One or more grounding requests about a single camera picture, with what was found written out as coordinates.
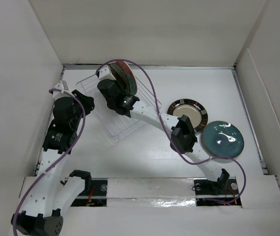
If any amber square plate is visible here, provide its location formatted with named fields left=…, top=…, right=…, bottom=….
left=109, top=63, right=130, bottom=92

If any brown striped rim round plate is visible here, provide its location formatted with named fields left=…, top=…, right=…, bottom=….
left=167, top=98, right=209, bottom=134

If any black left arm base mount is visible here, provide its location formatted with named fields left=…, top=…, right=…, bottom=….
left=71, top=178, right=108, bottom=207

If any clear wire dish rack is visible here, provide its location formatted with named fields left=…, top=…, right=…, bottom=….
left=76, top=73, right=162, bottom=145

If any cream plate with tree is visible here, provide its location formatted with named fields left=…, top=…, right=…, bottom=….
left=110, top=63, right=135, bottom=95

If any teal glazed round plate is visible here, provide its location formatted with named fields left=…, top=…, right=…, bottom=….
left=201, top=120, right=245, bottom=158

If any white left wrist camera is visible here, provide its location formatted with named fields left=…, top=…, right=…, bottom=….
left=54, top=80, right=68, bottom=90

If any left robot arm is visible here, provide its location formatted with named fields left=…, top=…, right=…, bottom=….
left=11, top=88, right=94, bottom=236

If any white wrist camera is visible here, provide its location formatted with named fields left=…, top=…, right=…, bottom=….
left=54, top=80, right=68, bottom=90
left=95, top=65, right=116, bottom=81

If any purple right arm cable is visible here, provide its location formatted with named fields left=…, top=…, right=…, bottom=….
left=97, top=58, right=247, bottom=205

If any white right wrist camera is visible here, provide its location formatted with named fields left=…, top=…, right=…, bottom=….
left=95, top=65, right=116, bottom=81

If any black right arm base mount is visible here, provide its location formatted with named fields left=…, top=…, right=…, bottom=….
left=191, top=178, right=242, bottom=207

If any red and teal floral plate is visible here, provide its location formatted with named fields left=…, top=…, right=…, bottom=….
left=116, top=60, right=137, bottom=95

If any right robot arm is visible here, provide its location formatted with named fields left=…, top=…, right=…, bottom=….
left=97, top=79, right=230, bottom=195

